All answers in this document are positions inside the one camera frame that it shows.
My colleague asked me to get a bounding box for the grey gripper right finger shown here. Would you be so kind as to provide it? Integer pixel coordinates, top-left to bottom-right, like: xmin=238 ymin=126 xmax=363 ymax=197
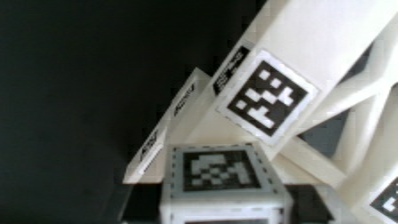
xmin=288 ymin=183 xmax=357 ymax=224

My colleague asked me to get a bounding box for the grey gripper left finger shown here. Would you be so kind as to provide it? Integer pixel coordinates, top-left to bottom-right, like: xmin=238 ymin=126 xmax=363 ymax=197
xmin=100 ymin=183 xmax=166 ymax=224

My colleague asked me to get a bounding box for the small tag cube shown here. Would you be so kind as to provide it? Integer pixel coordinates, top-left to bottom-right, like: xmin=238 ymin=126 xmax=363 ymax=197
xmin=160 ymin=143 xmax=293 ymax=224

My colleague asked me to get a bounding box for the white chair seat part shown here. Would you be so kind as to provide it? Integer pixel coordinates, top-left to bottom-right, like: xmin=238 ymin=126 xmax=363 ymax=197
xmin=123 ymin=68 xmax=276 ymax=184

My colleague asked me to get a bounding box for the white chair back frame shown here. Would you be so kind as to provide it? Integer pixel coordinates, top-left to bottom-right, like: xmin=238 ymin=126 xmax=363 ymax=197
xmin=210 ymin=0 xmax=398 ymax=224

